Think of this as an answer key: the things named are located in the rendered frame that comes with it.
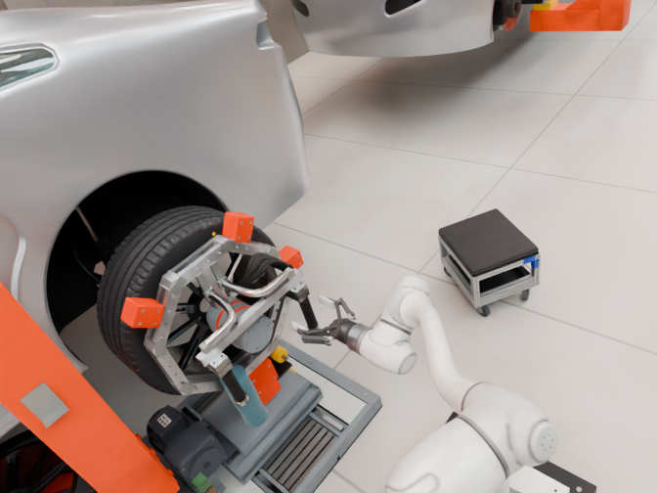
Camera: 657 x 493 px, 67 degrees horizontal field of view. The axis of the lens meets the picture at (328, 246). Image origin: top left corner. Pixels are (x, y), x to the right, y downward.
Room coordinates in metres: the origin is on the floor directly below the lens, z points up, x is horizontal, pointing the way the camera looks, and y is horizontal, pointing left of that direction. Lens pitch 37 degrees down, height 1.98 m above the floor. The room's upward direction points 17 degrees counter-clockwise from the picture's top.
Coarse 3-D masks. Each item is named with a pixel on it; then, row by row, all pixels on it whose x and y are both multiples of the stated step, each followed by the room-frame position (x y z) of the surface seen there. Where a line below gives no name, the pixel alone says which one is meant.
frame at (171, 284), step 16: (224, 240) 1.35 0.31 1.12; (192, 256) 1.31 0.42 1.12; (208, 256) 1.29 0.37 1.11; (176, 272) 1.27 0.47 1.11; (192, 272) 1.25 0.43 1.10; (272, 272) 1.46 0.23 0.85; (160, 288) 1.23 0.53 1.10; (176, 288) 1.21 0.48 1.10; (176, 304) 1.19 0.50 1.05; (288, 304) 1.42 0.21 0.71; (272, 320) 1.41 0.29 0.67; (160, 336) 1.14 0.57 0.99; (272, 336) 1.35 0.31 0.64; (160, 352) 1.12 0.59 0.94; (256, 352) 1.34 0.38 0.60; (272, 352) 1.33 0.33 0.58; (160, 368) 1.15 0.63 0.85; (176, 368) 1.13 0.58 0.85; (176, 384) 1.11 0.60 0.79; (192, 384) 1.14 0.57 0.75; (208, 384) 1.17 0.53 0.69
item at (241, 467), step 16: (304, 400) 1.40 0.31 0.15; (320, 400) 1.42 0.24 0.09; (288, 416) 1.35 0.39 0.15; (304, 416) 1.36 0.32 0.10; (272, 432) 1.29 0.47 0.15; (288, 432) 1.29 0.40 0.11; (224, 448) 1.29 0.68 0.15; (256, 448) 1.24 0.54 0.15; (272, 448) 1.23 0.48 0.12; (224, 464) 1.20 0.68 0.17; (240, 464) 1.19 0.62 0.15; (256, 464) 1.18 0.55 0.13; (240, 480) 1.14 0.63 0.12
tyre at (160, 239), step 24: (168, 216) 1.51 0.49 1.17; (192, 216) 1.49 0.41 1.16; (216, 216) 1.50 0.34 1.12; (144, 240) 1.40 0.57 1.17; (168, 240) 1.35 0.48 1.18; (192, 240) 1.37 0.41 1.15; (264, 240) 1.52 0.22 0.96; (120, 264) 1.36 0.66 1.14; (144, 264) 1.29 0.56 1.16; (168, 264) 1.30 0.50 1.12; (120, 288) 1.28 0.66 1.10; (144, 288) 1.24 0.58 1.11; (120, 312) 1.23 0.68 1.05; (120, 336) 1.20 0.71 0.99; (144, 336) 1.19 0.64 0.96; (120, 360) 1.27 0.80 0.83; (144, 360) 1.16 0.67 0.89; (168, 384) 1.18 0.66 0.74
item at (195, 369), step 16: (240, 256) 1.47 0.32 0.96; (240, 272) 1.62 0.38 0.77; (192, 288) 1.34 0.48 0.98; (256, 288) 1.53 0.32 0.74; (192, 304) 1.32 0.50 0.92; (192, 320) 1.31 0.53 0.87; (176, 336) 1.26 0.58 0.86; (192, 336) 1.30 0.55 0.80; (176, 352) 1.38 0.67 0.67; (192, 352) 1.27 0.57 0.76; (224, 352) 1.37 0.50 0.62; (240, 352) 1.35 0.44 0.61; (192, 368) 1.27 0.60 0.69
